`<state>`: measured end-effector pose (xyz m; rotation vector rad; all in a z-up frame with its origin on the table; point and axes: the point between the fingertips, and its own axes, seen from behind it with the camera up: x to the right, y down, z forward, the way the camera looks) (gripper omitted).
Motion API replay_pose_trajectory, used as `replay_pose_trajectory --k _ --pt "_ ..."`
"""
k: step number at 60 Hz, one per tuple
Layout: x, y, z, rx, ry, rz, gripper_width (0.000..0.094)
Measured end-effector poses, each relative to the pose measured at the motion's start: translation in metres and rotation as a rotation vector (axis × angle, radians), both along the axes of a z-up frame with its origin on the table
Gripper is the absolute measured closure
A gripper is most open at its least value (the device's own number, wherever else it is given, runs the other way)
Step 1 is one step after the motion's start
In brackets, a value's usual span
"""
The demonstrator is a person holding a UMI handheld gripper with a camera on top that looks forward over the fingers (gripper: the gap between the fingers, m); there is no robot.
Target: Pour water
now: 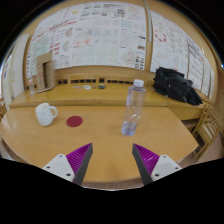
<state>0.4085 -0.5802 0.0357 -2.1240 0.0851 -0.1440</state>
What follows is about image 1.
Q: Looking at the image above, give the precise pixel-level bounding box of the black bag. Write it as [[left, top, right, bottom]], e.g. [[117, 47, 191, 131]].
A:
[[152, 66, 204, 107]]

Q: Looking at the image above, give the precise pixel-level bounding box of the small clear plastic cup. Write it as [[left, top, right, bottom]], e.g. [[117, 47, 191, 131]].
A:
[[27, 77, 36, 96]]

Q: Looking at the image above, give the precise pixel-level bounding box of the large white wall poster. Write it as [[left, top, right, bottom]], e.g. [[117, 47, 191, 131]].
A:
[[25, 1, 148, 78]]

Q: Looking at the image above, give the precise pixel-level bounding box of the clear plastic water bottle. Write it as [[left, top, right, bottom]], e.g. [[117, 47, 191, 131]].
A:
[[120, 78, 147, 137]]

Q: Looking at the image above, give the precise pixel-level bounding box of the brown cardboard box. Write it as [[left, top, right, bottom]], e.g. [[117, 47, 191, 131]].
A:
[[35, 52, 57, 94]]

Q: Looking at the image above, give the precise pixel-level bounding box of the flat round red coaster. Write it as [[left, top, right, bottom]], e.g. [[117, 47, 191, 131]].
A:
[[66, 115, 84, 128]]

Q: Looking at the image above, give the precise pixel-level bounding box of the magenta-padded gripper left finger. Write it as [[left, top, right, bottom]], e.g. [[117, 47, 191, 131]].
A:
[[42, 142, 94, 186]]

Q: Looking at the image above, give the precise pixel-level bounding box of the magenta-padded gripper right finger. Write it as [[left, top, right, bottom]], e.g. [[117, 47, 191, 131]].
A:
[[131, 143, 183, 186]]

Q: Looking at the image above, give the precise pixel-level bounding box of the narrow white wall poster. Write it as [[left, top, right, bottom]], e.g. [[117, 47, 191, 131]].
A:
[[186, 34, 205, 92]]

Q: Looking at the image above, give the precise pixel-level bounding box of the white ceramic mug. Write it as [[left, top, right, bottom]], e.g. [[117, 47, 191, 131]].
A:
[[34, 102, 59, 127]]

